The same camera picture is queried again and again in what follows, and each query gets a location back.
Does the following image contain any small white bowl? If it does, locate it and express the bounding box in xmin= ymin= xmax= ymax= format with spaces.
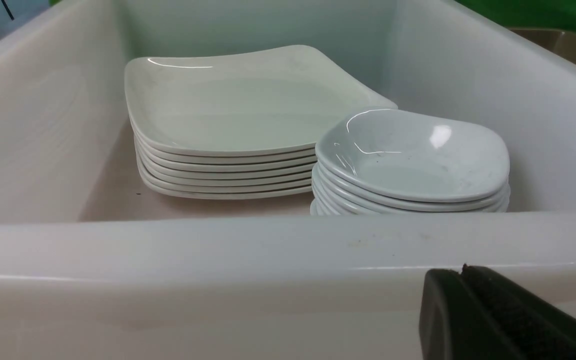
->
xmin=312 ymin=172 xmax=511 ymax=214
xmin=315 ymin=107 xmax=511 ymax=203
xmin=311 ymin=182 xmax=374 ymax=215
xmin=310 ymin=197 xmax=341 ymax=216
xmin=314 ymin=162 xmax=512 ymax=211

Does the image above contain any olive brown plastic bin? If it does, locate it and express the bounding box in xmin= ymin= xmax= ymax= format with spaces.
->
xmin=508 ymin=27 xmax=576 ymax=65

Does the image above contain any green backdrop cloth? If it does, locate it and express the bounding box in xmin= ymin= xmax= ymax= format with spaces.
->
xmin=457 ymin=0 xmax=576 ymax=32

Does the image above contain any top white square plate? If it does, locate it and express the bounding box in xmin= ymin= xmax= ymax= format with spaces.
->
xmin=124 ymin=45 xmax=396 ymax=157

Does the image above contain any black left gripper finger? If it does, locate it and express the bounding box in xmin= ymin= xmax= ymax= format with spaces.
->
xmin=419 ymin=264 xmax=576 ymax=360

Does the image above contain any top small white bowl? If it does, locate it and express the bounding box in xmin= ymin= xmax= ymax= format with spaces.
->
xmin=315 ymin=107 xmax=511 ymax=203

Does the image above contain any white square plate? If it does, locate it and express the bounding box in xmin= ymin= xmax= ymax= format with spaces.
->
xmin=137 ymin=160 xmax=314 ymax=188
xmin=134 ymin=139 xmax=317 ymax=173
xmin=138 ymin=166 xmax=313 ymax=201
xmin=134 ymin=133 xmax=315 ymax=166
xmin=135 ymin=151 xmax=317 ymax=181
xmin=124 ymin=45 xmax=396 ymax=157

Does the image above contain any large white plastic bin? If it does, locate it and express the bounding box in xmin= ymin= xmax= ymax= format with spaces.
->
xmin=0 ymin=0 xmax=576 ymax=360

